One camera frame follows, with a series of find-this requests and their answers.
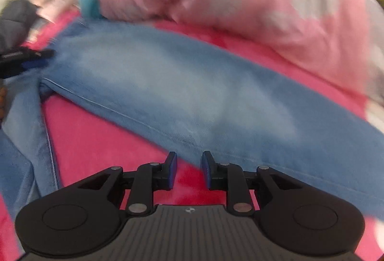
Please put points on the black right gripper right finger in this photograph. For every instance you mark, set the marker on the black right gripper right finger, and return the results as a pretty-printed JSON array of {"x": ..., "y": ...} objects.
[{"x": 212, "y": 174}]

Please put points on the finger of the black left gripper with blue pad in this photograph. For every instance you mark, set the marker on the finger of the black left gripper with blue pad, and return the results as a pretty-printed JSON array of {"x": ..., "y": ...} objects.
[{"x": 38, "y": 59}]

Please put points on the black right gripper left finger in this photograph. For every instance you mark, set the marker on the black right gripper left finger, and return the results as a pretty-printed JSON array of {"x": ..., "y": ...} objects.
[{"x": 165, "y": 173}]

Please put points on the blue denim jeans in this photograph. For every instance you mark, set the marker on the blue denim jeans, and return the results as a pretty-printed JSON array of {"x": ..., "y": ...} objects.
[{"x": 188, "y": 97}]

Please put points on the person's left hand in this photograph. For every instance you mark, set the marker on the person's left hand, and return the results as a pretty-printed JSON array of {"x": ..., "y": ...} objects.
[{"x": 3, "y": 92}]

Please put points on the dark grey jacket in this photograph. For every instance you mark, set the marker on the dark grey jacket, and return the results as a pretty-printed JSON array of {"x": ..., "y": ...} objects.
[{"x": 17, "y": 18}]

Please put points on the magenta floral bed sheet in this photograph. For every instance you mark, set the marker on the magenta floral bed sheet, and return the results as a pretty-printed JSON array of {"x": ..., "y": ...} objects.
[{"x": 85, "y": 144}]

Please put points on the pink floral quilt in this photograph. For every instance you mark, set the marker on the pink floral quilt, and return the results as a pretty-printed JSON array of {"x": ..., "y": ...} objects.
[{"x": 340, "y": 41}]

